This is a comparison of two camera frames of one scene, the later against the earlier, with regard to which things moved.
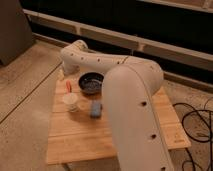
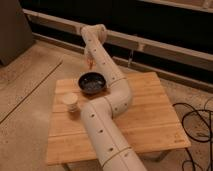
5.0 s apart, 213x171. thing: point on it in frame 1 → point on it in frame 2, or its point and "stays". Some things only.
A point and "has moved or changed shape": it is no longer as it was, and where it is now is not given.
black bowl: [91, 83] stays
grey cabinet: [15, 31] stays
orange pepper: [69, 86] has moved or changed shape
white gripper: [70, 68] → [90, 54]
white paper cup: [71, 101] stays
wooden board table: [77, 137] stays
